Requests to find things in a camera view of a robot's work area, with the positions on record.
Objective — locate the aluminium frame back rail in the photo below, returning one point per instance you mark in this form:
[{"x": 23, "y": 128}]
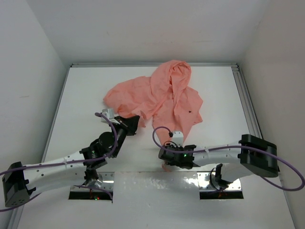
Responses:
[{"x": 150, "y": 64}]

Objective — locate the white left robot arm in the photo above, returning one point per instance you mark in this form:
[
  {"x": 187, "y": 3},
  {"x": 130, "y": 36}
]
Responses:
[{"x": 22, "y": 183}]

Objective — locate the metal zipper pull pink tab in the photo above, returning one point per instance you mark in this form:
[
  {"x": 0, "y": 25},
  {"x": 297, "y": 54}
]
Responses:
[{"x": 165, "y": 168}]

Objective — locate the aluminium frame right rail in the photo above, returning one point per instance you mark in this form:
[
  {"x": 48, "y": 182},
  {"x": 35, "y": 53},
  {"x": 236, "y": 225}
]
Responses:
[{"x": 250, "y": 114}]

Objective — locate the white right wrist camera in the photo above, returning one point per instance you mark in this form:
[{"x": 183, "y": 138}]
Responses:
[{"x": 177, "y": 138}]

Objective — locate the salmon pink hooded jacket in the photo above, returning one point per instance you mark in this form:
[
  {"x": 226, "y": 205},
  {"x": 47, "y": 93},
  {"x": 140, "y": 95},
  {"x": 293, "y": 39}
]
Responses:
[{"x": 165, "y": 98}]

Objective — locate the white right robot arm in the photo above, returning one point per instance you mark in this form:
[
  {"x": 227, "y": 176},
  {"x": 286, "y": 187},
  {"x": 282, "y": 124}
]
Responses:
[{"x": 231, "y": 163}]

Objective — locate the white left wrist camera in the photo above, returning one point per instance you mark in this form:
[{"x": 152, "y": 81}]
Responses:
[{"x": 107, "y": 114}]

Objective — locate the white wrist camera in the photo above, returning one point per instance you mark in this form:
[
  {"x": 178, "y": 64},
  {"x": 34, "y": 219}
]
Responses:
[
  {"x": 177, "y": 138},
  {"x": 107, "y": 114}
]

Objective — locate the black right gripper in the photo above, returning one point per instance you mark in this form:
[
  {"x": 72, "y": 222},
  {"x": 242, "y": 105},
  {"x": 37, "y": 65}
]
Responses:
[{"x": 173, "y": 145}]

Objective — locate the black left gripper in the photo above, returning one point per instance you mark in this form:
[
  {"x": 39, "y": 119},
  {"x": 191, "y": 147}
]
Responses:
[{"x": 129, "y": 123}]

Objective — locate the aluminium frame rail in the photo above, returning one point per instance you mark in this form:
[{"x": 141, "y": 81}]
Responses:
[
  {"x": 150, "y": 64},
  {"x": 250, "y": 114}
]

